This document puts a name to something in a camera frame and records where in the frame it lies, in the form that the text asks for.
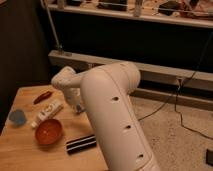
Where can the orange bowl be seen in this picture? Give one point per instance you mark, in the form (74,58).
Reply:
(48,132)

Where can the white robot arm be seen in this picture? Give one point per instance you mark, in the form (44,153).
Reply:
(105,94)

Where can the metal pole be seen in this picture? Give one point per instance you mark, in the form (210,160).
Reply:
(58,44)

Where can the black white striped block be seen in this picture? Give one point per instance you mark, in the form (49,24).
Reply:
(80,144)

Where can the cluttered shelf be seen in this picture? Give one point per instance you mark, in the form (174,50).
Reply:
(194,13)

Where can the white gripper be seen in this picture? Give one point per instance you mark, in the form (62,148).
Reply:
(73,96)

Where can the white tube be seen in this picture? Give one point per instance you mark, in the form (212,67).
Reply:
(48,112)

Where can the red chili pepper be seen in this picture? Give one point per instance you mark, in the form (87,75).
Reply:
(42,97)

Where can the blue cloth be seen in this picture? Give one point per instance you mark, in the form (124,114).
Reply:
(17,117)

